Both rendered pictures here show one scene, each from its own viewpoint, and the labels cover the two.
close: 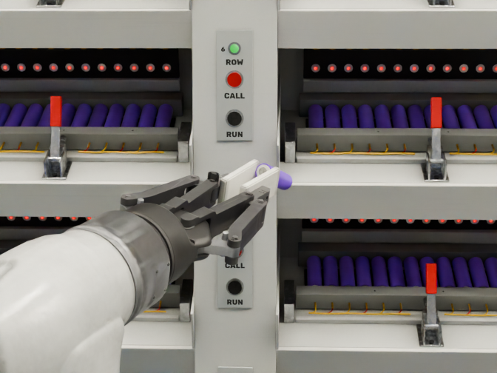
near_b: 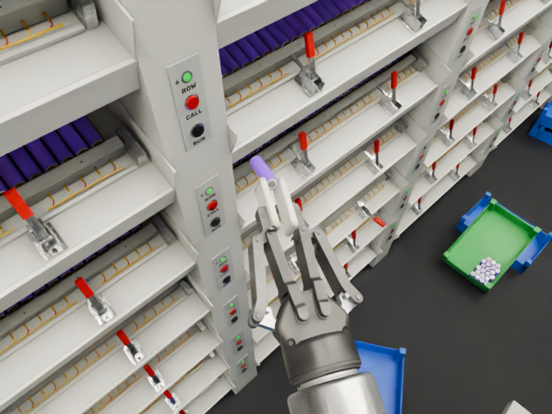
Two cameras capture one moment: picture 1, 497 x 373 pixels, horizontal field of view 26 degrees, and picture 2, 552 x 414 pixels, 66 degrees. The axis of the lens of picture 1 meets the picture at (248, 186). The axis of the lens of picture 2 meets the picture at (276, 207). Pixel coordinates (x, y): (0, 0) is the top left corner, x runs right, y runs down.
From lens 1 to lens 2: 0.91 m
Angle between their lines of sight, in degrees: 56
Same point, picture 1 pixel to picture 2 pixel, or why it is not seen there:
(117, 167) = (96, 204)
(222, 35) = (174, 70)
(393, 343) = (291, 184)
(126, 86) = not seen: hidden behind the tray
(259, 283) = (227, 209)
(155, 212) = (340, 348)
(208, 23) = (157, 64)
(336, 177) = (259, 122)
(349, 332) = not seen: hidden behind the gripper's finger
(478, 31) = not seen: outside the picture
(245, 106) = (204, 117)
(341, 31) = (261, 17)
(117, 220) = (356, 402)
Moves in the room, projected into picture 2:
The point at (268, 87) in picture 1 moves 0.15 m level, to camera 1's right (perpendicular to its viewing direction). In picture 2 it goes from (217, 93) to (303, 43)
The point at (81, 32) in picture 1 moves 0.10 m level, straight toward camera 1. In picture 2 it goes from (19, 134) to (91, 185)
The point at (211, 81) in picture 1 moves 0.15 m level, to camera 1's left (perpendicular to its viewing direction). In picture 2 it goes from (172, 112) to (47, 184)
